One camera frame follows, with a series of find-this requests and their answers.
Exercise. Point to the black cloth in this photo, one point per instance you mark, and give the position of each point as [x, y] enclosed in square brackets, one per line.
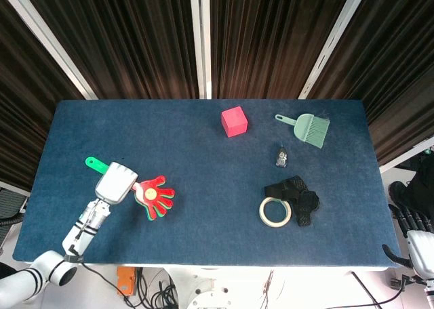
[305, 204]

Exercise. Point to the red foam cube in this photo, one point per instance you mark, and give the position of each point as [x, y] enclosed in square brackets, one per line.
[234, 122]

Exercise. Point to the white adhesive tape roll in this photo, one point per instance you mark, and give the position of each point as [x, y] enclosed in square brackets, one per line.
[263, 217]

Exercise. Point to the grey mesh chair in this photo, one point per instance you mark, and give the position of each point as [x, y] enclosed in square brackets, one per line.
[10, 204]

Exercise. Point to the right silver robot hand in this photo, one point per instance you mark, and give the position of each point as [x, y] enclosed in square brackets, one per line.
[422, 251]

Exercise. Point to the dark brown pleated curtain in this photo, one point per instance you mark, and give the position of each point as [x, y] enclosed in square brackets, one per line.
[135, 41]

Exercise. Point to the orange plastic box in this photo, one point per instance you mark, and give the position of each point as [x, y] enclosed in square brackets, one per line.
[125, 282]

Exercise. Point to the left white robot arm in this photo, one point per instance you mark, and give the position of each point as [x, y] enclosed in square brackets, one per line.
[81, 231]

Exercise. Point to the blue velvet table cloth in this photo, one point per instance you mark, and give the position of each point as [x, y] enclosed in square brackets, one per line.
[203, 170]

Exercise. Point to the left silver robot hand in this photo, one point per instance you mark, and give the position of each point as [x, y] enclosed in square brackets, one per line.
[115, 183]

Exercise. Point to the white frame post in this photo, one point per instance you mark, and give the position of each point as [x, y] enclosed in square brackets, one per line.
[51, 38]
[335, 38]
[200, 41]

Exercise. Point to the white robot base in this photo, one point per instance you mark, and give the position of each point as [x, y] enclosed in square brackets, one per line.
[210, 288]

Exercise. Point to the green plastic hand brush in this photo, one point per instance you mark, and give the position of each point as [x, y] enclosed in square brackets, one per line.
[310, 131]

